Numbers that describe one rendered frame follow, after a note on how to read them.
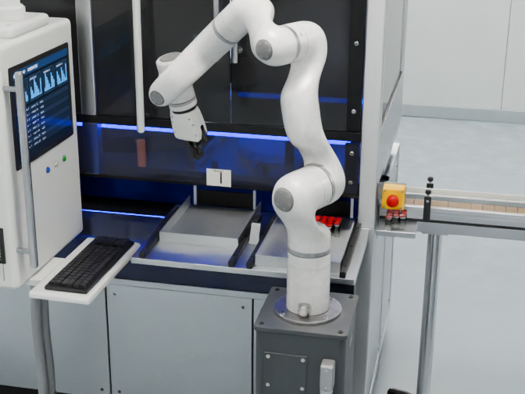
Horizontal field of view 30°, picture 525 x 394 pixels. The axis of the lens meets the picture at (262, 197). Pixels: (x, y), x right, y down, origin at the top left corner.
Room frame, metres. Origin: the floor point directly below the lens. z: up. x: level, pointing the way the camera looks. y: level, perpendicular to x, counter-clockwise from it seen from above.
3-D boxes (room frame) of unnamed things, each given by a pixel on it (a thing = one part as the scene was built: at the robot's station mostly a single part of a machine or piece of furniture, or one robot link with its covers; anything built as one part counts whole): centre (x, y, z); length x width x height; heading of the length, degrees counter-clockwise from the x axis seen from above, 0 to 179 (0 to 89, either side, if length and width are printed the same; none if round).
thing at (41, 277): (2.89, 0.60, 0.79); 0.45 x 0.28 x 0.03; 166
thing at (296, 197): (2.45, -0.11, 1.16); 0.19 x 0.12 x 0.24; 141
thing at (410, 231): (3.07, -0.46, 0.87); 0.14 x 0.13 x 0.02; 168
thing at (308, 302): (2.47, -0.13, 0.95); 0.19 x 0.19 x 0.18
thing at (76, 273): (2.88, 0.55, 0.82); 0.40 x 0.14 x 0.02; 166
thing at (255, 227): (2.86, 0.03, 0.91); 0.14 x 0.03 x 0.06; 168
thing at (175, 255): (2.94, 0.02, 0.87); 0.70 x 0.48 x 0.02; 78
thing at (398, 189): (3.04, -0.43, 0.99); 0.08 x 0.07 x 0.07; 168
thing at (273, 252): (2.87, -0.14, 0.90); 0.34 x 0.26 x 0.04; 168
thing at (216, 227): (3.04, 0.17, 0.90); 0.34 x 0.26 x 0.04; 168
